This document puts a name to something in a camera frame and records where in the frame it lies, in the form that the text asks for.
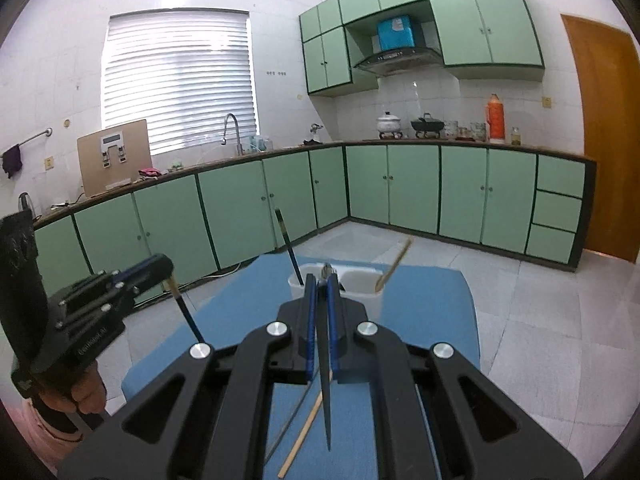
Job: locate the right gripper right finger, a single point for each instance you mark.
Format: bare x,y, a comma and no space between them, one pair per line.
435,415

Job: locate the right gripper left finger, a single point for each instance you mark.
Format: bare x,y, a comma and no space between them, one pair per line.
206,415

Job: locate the bamboo chopstick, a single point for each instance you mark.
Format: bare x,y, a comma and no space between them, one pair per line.
301,437
385,277

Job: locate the grey metal chopstick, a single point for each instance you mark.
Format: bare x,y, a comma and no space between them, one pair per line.
323,343

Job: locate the black chopstick gold tip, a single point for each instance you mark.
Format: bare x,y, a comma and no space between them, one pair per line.
173,287

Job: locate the left hand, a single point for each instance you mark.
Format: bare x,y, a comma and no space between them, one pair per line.
87,394

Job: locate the blue table mat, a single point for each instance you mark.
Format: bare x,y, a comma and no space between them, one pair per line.
423,305

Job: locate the white double utensil holder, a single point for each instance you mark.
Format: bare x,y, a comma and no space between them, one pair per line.
358,284

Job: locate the dark towel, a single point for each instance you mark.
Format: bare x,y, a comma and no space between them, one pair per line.
12,161

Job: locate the cardboard box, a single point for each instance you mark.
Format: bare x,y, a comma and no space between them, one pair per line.
113,157

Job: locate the pink cloth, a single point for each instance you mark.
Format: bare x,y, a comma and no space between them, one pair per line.
149,173

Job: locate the green lower cabinets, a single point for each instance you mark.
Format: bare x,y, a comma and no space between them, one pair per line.
533,205

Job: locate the green cabinets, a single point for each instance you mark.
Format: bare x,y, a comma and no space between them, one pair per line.
533,205
477,39

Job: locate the small glass jar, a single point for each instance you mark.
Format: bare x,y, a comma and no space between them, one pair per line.
515,137

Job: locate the black wok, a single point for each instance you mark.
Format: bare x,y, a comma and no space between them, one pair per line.
427,127

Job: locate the white pot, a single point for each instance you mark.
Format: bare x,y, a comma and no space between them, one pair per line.
389,127

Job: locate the white window blind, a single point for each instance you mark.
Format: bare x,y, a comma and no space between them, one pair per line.
188,72

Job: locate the orange thermos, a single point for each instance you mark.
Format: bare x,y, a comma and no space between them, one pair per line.
495,120

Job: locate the black range hood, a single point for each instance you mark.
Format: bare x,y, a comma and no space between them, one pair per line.
399,60

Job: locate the blue box on hood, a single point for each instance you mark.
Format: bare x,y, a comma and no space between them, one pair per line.
400,32

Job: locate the wooden door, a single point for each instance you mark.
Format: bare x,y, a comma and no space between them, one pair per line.
607,67

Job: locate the green upper cabinets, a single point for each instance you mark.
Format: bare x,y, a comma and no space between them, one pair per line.
477,39

